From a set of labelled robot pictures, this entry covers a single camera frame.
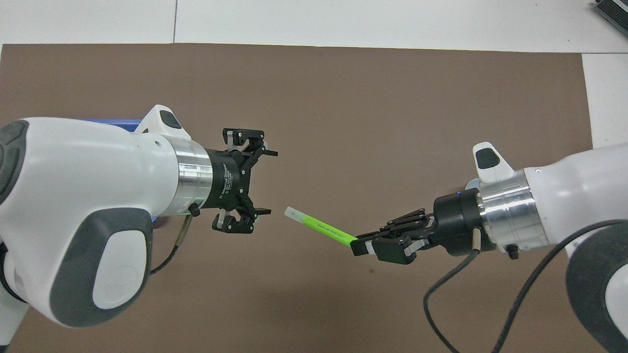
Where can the grey ribbed device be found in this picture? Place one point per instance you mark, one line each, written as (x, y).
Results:
(613, 12)

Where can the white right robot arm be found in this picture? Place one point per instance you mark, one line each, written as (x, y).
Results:
(564, 196)

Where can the brown table mat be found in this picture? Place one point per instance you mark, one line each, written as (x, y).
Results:
(343, 98)

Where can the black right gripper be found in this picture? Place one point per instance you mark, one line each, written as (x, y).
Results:
(458, 223)

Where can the green pen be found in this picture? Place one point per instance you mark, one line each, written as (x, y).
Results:
(319, 226)

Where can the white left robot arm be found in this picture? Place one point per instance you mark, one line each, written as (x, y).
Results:
(73, 171)

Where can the blue plastic tray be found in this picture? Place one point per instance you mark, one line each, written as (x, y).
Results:
(117, 123)

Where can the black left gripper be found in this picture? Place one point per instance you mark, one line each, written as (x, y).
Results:
(228, 179)

